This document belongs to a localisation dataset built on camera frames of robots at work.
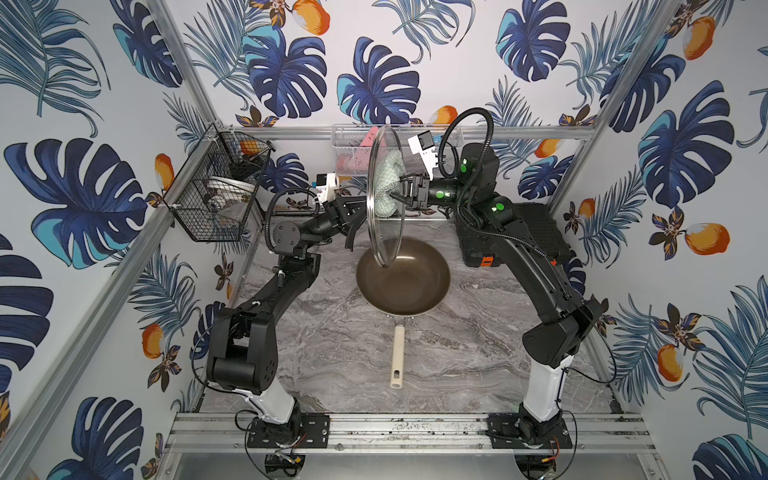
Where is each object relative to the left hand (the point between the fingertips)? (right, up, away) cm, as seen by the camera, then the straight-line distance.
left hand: (373, 201), depth 63 cm
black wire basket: (-46, +5, +20) cm, 50 cm away
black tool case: (+59, -1, +48) cm, 76 cm away
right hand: (+1, +3, -1) cm, 3 cm away
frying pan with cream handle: (+13, -20, +38) cm, 45 cm away
